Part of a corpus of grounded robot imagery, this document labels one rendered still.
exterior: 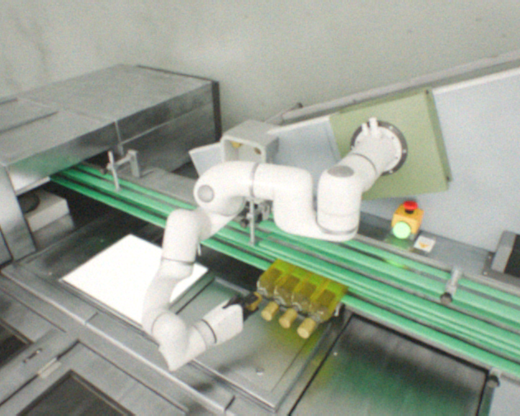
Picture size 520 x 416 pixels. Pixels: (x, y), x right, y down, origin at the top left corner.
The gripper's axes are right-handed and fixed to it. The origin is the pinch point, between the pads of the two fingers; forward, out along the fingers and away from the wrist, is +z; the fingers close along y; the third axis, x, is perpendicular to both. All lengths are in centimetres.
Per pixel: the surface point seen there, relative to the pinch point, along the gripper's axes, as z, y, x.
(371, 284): 26.2, 6.0, -21.6
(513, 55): 103, 55, -15
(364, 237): 32.3, 14.9, -13.4
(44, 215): -24, -10, 106
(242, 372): -10.7, -12.9, -8.4
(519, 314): 37, 13, -56
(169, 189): 13, 6, 63
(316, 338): 13.1, -12.3, -14.4
